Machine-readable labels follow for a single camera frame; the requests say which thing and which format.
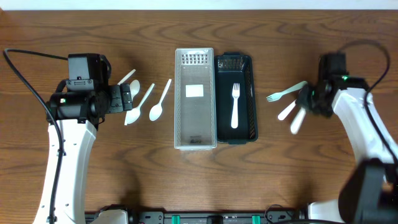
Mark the mint green plastic fork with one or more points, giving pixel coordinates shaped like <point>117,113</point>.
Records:
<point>277,96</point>

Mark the white plastic spoon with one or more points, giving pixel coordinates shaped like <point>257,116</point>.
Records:
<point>285,112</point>
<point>126,77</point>
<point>135,113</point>
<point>156,110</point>

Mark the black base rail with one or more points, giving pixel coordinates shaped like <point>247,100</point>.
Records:
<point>274,214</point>

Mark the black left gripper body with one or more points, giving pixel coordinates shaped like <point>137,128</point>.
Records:
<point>125,97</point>

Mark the dark green perforated basket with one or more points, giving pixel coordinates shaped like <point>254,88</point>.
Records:
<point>230,68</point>

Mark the white plastic fork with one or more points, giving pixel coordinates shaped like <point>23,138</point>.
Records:
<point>235,95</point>
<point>297,121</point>

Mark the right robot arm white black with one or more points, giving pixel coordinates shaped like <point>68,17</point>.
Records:
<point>370,194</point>

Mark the white plastic spoon bowl up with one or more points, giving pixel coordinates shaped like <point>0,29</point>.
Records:
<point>134,89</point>

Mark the white label in basket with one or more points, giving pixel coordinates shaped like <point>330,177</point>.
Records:
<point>194,91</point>

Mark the clear perforated plastic basket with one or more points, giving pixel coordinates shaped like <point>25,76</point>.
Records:
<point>194,118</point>

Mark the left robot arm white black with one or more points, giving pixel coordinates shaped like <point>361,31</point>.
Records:
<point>77,108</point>

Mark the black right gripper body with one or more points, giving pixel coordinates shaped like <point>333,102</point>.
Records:
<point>303,98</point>

